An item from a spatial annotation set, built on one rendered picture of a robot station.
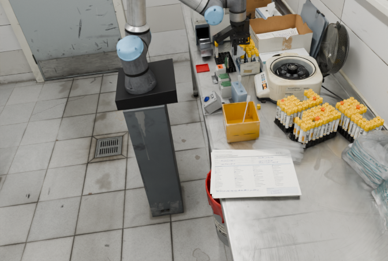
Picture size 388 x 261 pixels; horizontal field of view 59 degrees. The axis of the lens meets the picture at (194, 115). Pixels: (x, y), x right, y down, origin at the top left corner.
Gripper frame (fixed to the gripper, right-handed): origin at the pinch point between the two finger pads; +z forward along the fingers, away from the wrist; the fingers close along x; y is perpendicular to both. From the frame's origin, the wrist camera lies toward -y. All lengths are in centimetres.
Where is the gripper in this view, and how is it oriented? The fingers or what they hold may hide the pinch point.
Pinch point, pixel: (233, 58)
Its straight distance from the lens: 169.4
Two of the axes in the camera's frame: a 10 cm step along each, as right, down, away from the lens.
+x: -1.2, -6.3, 7.6
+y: 9.9, -1.4, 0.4
